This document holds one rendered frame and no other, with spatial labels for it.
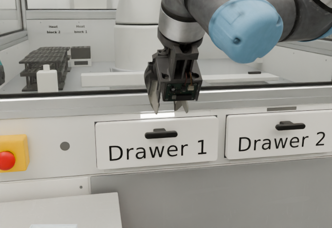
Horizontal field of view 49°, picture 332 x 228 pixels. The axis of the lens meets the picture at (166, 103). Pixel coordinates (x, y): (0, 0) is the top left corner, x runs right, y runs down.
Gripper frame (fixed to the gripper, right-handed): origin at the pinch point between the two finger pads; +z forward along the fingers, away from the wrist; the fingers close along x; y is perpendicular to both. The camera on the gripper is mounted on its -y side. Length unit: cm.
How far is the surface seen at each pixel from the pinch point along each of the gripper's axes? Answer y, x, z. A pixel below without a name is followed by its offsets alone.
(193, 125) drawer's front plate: -2.9, 8.5, 12.0
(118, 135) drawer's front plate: -2.1, -9.2, 13.1
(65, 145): -2.3, -21.3, 15.9
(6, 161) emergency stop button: 3.7, -32.4, 11.7
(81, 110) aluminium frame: -6.8, -17.3, 9.0
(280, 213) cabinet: 11.2, 33.8, 35.1
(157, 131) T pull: -0.6, -0.6, 10.3
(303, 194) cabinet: 8, 40, 31
